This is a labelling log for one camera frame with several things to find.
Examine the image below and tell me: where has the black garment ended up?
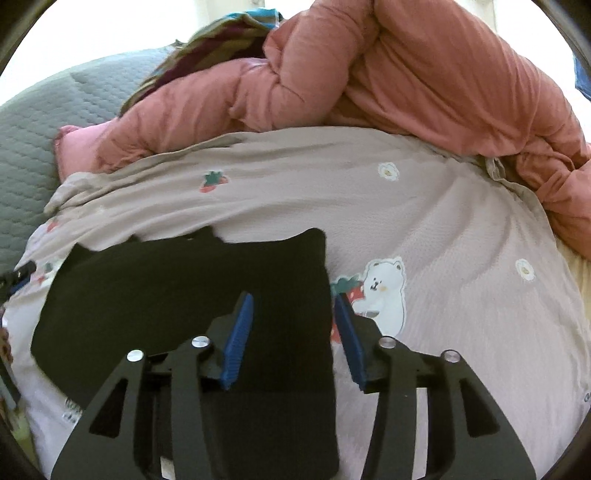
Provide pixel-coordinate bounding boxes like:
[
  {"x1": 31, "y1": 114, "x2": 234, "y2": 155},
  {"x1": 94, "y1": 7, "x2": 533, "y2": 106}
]
[{"x1": 31, "y1": 227, "x2": 339, "y2": 479}]

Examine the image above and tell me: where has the grey quilted headboard cushion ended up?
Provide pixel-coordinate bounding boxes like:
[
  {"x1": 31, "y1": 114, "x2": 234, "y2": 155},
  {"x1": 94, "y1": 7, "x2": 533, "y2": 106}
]
[{"x1": 0, "y1": 45, "x2": 177, "y2": 273}]

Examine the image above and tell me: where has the mauve printed bed sheet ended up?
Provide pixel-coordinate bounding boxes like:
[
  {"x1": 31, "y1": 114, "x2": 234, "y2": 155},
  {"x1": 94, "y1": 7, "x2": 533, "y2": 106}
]
[{"x1": 5, "y1": 127, "x2": 590, "y2": 475}]

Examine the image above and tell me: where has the beige mattress edge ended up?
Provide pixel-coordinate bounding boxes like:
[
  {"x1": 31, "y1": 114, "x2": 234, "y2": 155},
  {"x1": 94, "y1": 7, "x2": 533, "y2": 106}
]
[{"x1": 555, "y1": 237, "x2": 591, "y2": 320}]

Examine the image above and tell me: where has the multicolour striped blanket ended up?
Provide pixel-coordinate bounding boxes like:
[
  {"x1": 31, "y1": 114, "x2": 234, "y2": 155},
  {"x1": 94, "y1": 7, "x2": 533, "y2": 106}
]
[{"x1": 118, "y1": 8, "x2": 283, "y2": 117}]

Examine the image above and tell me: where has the pink quilted comforter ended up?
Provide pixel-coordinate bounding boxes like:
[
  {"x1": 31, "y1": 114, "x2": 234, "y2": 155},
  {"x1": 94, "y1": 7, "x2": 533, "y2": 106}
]
[{"x1": 54, "y1": 1, "x2": 590, "y2": 256}]

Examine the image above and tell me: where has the dark monitor screen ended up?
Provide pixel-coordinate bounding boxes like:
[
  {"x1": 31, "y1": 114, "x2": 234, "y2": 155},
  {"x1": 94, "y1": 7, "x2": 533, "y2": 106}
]
[{"x1": 574, "y1": 56, "x2": 591, "y2": 101}]

